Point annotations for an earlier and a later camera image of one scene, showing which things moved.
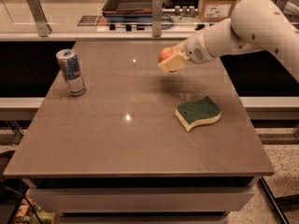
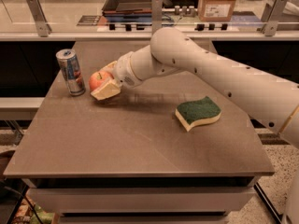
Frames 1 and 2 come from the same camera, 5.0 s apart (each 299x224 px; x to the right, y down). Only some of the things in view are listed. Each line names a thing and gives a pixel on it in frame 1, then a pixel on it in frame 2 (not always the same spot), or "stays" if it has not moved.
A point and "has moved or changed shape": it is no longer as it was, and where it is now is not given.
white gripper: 195,49 → 123,69
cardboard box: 217,2 stays
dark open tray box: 130,5 stays
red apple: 166,52 has moved or changed shape
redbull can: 72,72 stays
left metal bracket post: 35,7 stays
